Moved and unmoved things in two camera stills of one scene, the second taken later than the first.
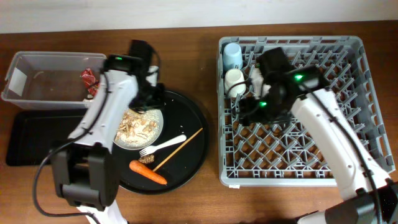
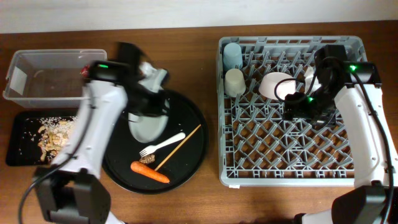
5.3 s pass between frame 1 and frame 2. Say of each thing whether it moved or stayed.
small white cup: stayed
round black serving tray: stayed
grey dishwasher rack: stayed
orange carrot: stayed
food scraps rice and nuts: moved
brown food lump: stayed
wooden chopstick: moved
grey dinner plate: moved
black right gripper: moved
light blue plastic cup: stayed
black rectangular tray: stayed
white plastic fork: stayed
